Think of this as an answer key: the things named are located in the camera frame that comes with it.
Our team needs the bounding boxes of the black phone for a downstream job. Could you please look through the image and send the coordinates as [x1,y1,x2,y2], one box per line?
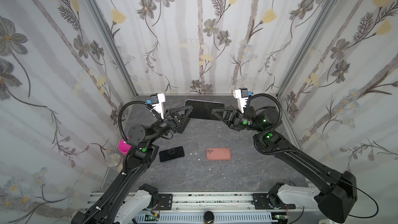
[184,100,225,121]

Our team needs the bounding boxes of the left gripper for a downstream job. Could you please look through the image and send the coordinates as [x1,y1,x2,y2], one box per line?
[146,107,189,146]

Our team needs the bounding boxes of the magenta plastic goblet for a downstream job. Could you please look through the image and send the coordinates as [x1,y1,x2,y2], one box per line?
[118,140,131,155]

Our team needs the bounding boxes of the black round knob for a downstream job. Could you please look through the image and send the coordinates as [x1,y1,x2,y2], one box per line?
[203,211,215,224]

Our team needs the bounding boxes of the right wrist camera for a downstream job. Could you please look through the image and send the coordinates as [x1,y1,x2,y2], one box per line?
[233,88,252,113]

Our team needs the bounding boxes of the blue-edged phone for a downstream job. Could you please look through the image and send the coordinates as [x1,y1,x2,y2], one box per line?
[159,146,184,162]

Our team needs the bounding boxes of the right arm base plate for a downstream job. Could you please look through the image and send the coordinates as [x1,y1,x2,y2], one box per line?
[252,193,296,210]

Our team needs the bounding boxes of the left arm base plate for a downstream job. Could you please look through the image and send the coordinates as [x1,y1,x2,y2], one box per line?
[150,194,173,211]

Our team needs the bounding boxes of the pink phone case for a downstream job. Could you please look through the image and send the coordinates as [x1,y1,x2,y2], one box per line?
[206,148,232,161]

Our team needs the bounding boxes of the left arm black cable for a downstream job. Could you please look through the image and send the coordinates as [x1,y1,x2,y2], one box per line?
[117,101,162,145]

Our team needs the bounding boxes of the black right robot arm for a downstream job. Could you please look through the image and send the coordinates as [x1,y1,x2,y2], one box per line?
[211,106,358,224]

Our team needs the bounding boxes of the aluminium mounting rail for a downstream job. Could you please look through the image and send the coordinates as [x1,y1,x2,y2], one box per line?
[83,191,340,215]

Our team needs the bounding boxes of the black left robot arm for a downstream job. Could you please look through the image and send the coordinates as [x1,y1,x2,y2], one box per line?
[71,101,193,224]

